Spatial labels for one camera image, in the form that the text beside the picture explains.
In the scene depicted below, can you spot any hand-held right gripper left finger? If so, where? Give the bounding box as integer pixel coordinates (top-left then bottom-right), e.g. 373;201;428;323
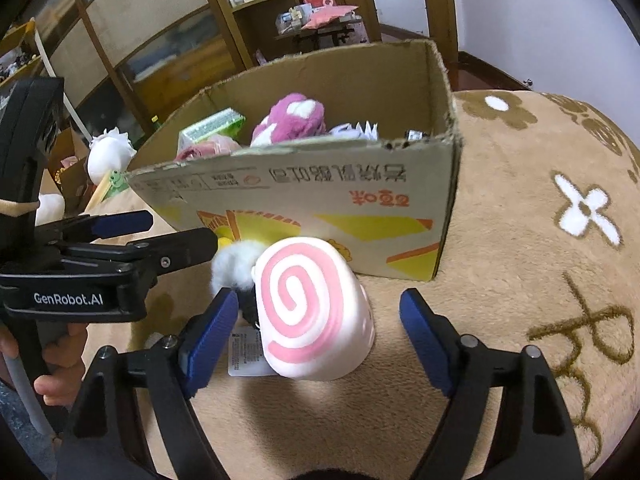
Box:
55;287;241;480

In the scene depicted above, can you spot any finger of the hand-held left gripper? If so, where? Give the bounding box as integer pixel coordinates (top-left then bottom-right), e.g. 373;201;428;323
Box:
57;227;219;282
37;211;154;242

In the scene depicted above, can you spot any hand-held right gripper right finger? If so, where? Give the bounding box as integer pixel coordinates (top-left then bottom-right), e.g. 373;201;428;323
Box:
399;287;586;480

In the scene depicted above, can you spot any white fluffy pompom keychain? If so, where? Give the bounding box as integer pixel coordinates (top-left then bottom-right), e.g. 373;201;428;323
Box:
210;240;266;326

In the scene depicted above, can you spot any pink swirl white plush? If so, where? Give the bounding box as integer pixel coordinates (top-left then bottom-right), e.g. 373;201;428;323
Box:
251;236;376;381

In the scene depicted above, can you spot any pink packaged doll outfit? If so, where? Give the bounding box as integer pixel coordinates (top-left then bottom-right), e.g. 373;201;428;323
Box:
175;135;242;162

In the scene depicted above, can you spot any green packet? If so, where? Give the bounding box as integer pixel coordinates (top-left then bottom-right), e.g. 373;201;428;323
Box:
178;108;247;145

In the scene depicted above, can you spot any magenta plush with white spots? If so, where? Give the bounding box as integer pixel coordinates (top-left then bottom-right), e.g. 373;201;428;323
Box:
250;92;328;147

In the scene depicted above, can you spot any grey-haired doll plush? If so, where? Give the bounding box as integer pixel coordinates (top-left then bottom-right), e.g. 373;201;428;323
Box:
327;120;381;141

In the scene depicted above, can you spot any person's left hand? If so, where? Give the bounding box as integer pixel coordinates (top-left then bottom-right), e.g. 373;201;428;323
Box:
34;322;87;407

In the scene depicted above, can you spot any green frog toy yellow hat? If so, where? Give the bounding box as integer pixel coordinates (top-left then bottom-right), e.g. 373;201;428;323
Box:
95;170;132;206

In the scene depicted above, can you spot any white spiky-haired round plush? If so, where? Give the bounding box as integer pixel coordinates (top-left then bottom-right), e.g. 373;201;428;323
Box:
87;128;137;186

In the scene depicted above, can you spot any large cream bear plush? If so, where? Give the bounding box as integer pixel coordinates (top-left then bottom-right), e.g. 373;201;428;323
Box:
35;192;66;226

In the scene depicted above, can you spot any tan rubber band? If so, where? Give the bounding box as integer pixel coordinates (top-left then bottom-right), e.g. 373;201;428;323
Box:
0;199;41;217

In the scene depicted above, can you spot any open brown cardboard box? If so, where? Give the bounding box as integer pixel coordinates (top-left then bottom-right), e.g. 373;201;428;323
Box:
47;127;98;211

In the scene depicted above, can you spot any wooden wardrobe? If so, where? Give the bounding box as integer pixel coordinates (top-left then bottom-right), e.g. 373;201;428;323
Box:
0;0;251;136

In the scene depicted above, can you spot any wooden figurine shelf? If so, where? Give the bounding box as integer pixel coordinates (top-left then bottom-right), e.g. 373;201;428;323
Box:
0;17;43;86

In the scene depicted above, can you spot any wooden corner shelf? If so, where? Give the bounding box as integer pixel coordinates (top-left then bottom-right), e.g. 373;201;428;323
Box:
192;0;311;68

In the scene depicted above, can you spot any small dark table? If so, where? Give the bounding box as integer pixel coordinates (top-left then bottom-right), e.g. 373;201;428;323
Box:
274;20;366;53

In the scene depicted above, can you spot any pink cloth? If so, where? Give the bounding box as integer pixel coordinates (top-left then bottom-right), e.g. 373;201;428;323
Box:
302;5;360;30

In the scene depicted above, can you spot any wooden door with glass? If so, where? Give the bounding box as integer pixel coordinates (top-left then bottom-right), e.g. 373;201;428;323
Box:
357;0;460;78

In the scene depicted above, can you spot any white cable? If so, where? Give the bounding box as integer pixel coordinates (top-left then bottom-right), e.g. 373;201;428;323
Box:
0;355;53;438

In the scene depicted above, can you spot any white curved rail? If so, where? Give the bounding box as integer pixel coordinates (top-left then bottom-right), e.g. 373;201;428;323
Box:
32;22;93;136

